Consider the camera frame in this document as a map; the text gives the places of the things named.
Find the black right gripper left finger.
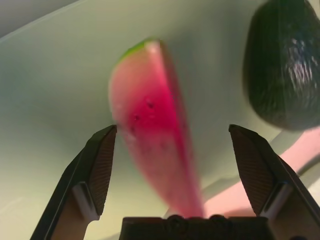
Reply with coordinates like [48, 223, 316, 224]
[29, 124, 118, 240]

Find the dark green avocado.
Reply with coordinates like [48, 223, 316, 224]
[242, 0, 320, 131]

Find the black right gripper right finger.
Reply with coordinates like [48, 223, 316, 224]
[228, 124, 320, 240]

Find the green cutting board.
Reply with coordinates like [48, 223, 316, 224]
[0, 0, 320, 240]

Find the red watermelon slice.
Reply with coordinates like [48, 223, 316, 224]
[108, 37, 207, 219]

